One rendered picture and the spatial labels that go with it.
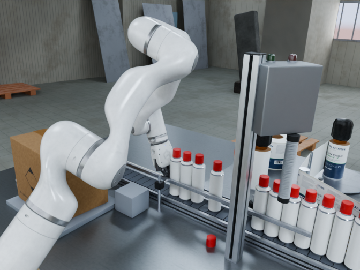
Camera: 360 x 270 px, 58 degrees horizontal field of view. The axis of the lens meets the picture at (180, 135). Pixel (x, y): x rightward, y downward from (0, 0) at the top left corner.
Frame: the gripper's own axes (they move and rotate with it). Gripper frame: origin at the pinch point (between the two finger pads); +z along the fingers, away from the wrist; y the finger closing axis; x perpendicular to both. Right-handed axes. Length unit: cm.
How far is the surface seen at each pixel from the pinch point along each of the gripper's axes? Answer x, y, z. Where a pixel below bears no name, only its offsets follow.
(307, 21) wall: 136, 733, -123
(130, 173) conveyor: 24.5, 1.0, -2.0
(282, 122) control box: -60, -13, -19
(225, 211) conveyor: -24.3, 1.1, 15.5
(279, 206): -48.4, -2.5, 10.9
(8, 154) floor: 310, 67, -12
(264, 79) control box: -59, -18, -31
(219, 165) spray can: -28.2, -1.0, -4.0
